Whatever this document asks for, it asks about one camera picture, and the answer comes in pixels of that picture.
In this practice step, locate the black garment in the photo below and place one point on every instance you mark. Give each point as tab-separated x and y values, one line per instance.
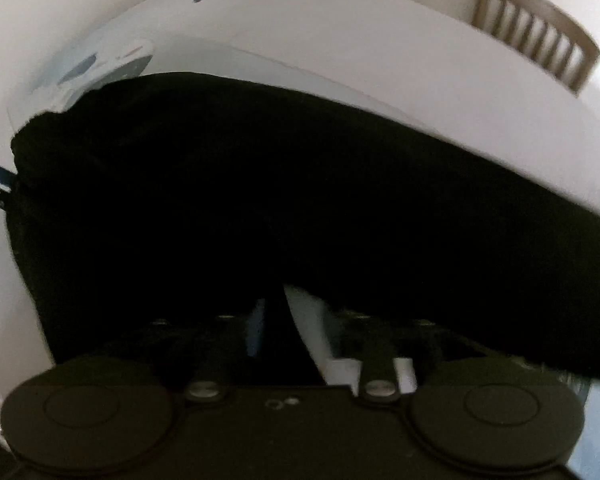
300	200

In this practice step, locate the wooden slatted chair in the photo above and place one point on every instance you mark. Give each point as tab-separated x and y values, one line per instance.
535	30

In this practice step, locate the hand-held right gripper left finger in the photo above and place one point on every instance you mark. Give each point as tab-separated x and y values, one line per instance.
207	360

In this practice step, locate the white tablecloth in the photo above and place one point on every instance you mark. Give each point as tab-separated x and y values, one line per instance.
380	70

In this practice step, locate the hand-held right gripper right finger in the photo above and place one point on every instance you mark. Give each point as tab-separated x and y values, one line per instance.
380	362

